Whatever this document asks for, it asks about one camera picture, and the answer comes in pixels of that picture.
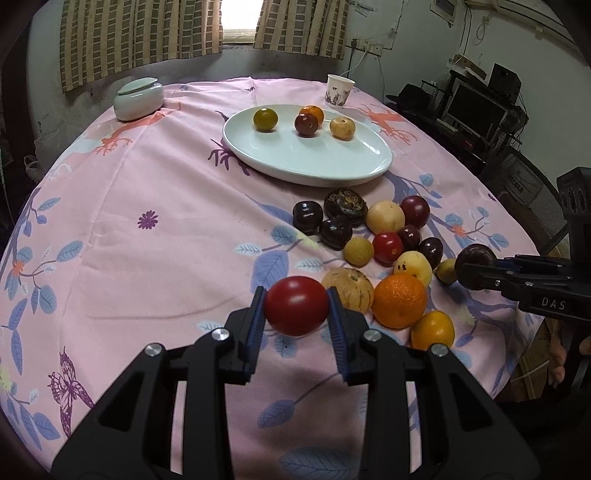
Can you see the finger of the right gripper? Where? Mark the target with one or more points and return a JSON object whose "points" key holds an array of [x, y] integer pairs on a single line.
{"points": [[480, 272]]}

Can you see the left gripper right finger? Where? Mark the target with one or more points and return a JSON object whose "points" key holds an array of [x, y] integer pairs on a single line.
{"points": [[427, 416]]}

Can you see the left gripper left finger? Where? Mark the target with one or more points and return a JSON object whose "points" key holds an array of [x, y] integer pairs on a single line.
{"points": [[164, 417]]}

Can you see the dark purple passion fruit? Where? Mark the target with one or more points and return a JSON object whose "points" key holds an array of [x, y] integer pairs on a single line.
{"points": [[474, 254]]}

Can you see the pale yellow round pear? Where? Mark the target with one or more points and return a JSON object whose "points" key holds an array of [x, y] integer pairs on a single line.
{"points": [[385, 216]]}

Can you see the dark brown wrinkled fruit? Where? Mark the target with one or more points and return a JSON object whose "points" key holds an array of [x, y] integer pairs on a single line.
{"points": [[346, 202]]}

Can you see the small yellow lime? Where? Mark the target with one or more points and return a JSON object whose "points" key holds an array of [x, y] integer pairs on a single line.
{"points": [[446, 272]]}

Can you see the dark plum right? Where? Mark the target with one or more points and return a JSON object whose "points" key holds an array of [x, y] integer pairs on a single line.
{"points": [[432, 249]]}

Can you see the small yellow-orange citrus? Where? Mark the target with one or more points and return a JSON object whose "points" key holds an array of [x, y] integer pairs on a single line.
{"points": [[435, 327]]}

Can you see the yellow spotted fruit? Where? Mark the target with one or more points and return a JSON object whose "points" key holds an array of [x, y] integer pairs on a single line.
{"points": [[416, 264]]}

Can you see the small dark plum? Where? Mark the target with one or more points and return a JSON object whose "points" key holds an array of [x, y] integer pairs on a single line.
{"points": [[410, 237]]}

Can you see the red plum back right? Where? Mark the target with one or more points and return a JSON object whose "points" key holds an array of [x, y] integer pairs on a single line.
{"points": [[416, 210]]}

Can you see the large orange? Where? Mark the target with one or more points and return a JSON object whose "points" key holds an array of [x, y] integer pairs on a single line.
{"points": [[400, 301]]}

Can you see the small red tomato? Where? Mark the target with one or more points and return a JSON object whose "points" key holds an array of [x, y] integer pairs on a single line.
{"points": [[388, 247]]}

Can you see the small yellow-green fruit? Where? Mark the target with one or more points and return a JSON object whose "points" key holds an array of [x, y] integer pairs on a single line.
{"points": [[358, 251]]}

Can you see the large striped pepino melon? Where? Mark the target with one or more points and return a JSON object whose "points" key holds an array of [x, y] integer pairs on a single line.
{"points": [[354, 288]]}

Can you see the computer monitor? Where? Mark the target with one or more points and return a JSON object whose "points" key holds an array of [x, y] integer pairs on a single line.
{"points": [[473, 110]]}

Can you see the dark plum front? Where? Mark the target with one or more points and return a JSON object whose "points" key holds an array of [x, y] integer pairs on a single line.
{"points": [[335, 232]]}

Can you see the pink printed tablecloth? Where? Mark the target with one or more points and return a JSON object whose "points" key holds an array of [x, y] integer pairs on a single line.
{"points": [[153, 231]]}

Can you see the dark cherry plum left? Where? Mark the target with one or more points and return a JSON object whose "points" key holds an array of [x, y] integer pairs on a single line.
{"points": [[308, 217]]}

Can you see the striped yellow pepino melon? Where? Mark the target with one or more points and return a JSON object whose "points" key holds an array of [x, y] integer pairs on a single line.
{"points": [[342, 128]]}

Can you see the dark red plum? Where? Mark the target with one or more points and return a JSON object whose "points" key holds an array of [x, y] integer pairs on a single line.
{"points": [[306, 124]]}

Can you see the patterned paper cup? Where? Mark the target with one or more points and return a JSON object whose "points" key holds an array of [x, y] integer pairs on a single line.
{"points": [[338, 90]]}

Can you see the white oval plate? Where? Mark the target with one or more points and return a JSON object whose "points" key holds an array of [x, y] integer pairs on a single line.
{"points": [[320, 161]]}

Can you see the orange mandarin on plate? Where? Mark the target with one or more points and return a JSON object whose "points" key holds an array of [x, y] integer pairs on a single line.
{"points": [[314, 110]]}

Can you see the green-yellow citrus fruit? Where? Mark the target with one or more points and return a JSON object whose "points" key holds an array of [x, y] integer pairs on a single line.
{"points": [[265, 119]]}

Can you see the right checkered curtain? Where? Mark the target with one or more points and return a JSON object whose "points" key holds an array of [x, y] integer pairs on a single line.
{"points": [[308, 27]]}

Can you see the checkered curtain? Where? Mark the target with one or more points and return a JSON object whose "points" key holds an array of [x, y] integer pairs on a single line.
{"points": [[308, 27], [105, 37]]}

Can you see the white lidded ceramic jar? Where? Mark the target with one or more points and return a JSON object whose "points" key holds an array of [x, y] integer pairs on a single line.
{"points": [[138, 99]]}

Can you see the left checkered curtain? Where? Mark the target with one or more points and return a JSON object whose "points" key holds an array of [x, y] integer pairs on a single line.
{"points": [[105, 37]]}

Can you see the wall power strip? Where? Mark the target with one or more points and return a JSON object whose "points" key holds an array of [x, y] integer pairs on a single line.
{"points": [[369, 46]]}

